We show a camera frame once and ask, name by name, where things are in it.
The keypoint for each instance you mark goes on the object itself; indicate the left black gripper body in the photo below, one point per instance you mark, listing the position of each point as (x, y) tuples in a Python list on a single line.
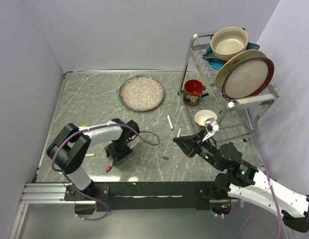
[(118, 149)]

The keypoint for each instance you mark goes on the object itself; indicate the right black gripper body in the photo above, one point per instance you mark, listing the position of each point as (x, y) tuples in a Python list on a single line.
[(205, 150)]

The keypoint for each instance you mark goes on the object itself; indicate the red pen cap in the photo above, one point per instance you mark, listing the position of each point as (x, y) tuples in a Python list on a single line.
[(108, 168)]

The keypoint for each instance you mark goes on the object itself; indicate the white pen red tip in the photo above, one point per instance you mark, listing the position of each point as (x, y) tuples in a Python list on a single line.
[(179, 132)]

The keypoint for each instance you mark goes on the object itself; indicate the white pen green tip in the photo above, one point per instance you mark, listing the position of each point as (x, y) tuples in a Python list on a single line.
[(170, 122)]

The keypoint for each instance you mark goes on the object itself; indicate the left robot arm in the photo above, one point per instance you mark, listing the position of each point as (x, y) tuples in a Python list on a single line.
[(70, 158)]

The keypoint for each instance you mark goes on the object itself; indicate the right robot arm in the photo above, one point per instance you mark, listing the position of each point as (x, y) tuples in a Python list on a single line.
[(239, 179)]

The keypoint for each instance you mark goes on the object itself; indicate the white pen yellow tip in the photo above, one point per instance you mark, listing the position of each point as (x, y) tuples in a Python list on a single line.
[(90, 155)]

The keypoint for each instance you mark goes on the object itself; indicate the small white cup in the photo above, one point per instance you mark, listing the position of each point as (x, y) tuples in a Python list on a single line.
[(202, 115)]

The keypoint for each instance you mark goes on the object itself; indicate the metal dish rack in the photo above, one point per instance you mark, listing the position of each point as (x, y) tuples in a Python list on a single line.
[(247, 110)]

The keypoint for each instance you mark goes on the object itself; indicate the red skull mug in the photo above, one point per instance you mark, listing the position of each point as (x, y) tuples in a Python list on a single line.
[(193, 92)]

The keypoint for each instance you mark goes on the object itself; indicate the speckled round plate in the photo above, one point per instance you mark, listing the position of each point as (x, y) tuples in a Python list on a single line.
[(141, 93)]

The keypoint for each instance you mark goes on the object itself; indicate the black base beam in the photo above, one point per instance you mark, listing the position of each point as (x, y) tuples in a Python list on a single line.
[(109, 196)]

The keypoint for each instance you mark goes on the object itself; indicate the beige dinner plate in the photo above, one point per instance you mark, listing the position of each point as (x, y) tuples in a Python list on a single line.
[(234, 62)]

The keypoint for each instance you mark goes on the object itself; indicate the blue dish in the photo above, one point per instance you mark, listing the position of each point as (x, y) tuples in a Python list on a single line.
[(217, 63)]

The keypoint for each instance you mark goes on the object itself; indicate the red rimmed plate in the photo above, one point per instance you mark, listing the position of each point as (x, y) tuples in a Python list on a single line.
[(248, 79)]

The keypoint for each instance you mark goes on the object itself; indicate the large beige bowl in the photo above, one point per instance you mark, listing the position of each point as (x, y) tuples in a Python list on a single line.
[(228, 42)]

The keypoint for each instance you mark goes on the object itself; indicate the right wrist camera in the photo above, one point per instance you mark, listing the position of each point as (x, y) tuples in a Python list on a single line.
[(211, 127)]

